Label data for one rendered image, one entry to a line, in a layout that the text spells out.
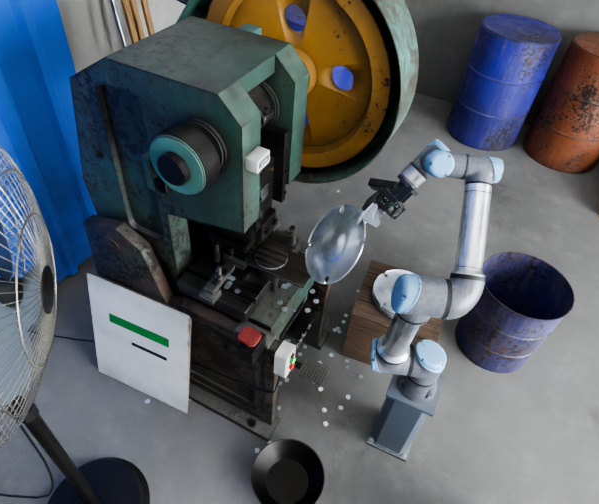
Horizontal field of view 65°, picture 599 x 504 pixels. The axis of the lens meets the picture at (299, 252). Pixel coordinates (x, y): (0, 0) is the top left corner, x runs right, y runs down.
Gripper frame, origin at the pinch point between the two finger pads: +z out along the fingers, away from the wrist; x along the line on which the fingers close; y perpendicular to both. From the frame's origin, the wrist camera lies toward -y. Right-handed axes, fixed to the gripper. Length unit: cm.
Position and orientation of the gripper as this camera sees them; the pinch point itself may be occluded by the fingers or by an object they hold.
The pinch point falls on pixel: (359, 220)
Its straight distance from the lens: 158.6
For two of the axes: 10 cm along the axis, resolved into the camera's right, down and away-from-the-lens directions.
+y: 4.2, 6.6, -6.2
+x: 5.9, 3.1, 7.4
